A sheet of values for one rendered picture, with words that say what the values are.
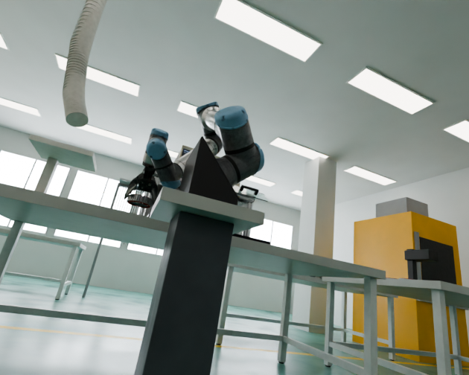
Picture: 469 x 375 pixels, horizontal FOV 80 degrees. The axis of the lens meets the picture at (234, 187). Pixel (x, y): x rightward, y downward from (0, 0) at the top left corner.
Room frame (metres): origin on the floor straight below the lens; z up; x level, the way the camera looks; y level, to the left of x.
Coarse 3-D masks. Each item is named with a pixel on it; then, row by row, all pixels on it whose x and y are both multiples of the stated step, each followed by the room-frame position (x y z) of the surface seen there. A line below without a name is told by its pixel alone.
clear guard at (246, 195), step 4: (236, 188) 1.50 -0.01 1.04; (244, 188) 1.55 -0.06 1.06; (236, 192) 1.47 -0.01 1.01; (240, 192) 1.49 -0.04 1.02; (244, 192) 1.51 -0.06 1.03; (248, 192) 1.53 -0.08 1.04; (252, 192) 1.55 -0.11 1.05; (240, 196) 1.71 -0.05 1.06; (244, 196) 1.69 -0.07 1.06; (248, 196) 1.68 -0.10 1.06; (252, 196) 1.51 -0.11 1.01; (256, 196) 1.52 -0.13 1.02; (260, 196) 1.54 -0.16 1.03; (264, 196) 1.57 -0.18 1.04; (240, 200) 1.79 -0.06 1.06; (244, 200) 1.77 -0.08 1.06; (248, 200) 1.76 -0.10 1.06; (264, 200) 1.54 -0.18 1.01
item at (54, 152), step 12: (36, 144) 1.67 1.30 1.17; (48, 144) 1.64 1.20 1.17; (60, 144) 1.66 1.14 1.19; (48, 156) 1.86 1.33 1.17; (60, 156) 1.82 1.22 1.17; (72, 156) 1.78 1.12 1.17; (84, 156) 1.75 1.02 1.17; (48, 168) 1.88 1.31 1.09; (84, 168) 2.00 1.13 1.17; (96, 168) 2.02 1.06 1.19; (48, 180) 1.89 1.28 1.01
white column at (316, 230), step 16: (320, 160) 5.15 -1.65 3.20; (304, 176) 5.56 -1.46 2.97; (320, 176) 5.15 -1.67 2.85; (304, 192) 5.52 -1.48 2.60; (320, 192) 5.16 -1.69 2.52; (304, 208) 5.48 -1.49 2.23; (320, 208) 5.17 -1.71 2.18; (304, 224) 5.44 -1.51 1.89; (320, 224) 5.18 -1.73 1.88; (304, 240) 5.40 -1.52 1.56; (320, 240) 5.18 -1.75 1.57; (304, 288) 5.31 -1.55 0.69; (320, 288) 5.20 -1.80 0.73; (304, 304) 5.27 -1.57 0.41; (320, 304) 5.21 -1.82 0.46; (304, 320) 5.25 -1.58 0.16; (320, 320) 5.21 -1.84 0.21
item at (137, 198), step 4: (128, 196) 1.23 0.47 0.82; (132, 196) 1.22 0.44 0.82; (136, 196) 1.21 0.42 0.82; (140, 196) 1.22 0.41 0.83; (144, 196) 1.23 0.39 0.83; (128, 200) 1.23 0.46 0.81; (132, 200) 1.22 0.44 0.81; (136, 200) 1.21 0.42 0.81; (140, 200) 1.22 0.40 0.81; (144, 200) 1.22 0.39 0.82; (148, 200) 1.24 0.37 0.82; (152, 200) 1.26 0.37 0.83; (132, 204) 1.28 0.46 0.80; (136, 204) 1.29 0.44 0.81; (140, 204) 1.28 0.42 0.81; (144, 204) 1.24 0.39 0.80; (148, 204) 1.24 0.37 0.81
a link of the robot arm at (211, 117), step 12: (204, 108) 1.14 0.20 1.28; (216, 108) 1.12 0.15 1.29; (228, 108) 0.87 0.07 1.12; (240, 108) 0.84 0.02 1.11; (204, 120) 1.14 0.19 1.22; (216, 120) 0.85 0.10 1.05; (228, 120) 0.82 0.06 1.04; (240, 120) 0.83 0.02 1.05; (204, 132) 1.24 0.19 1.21; (216, 132) 0.94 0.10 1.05; (228, 132) 0.86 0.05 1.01; (240, 132) 0.85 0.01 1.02; (228, 144) 0.89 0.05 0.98; (240, 144) 0.88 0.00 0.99
